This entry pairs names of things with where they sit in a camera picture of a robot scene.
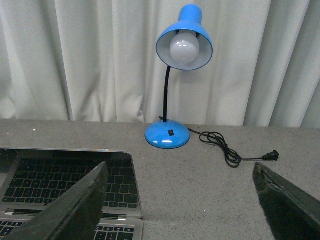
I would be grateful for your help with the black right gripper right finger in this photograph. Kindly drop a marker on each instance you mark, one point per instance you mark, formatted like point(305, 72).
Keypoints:
point(291, 213)

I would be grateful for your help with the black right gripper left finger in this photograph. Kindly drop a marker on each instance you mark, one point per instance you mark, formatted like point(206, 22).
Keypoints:
point(73, 216)

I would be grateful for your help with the silver laptop with black keyboard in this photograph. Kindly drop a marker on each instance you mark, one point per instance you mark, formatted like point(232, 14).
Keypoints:
point(32, 180)

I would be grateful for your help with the white curtain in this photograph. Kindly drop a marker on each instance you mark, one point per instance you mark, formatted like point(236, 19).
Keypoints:
point(95, 60)

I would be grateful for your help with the blue desk lamp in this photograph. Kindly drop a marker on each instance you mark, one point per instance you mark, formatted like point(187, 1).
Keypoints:
point(185, 46)

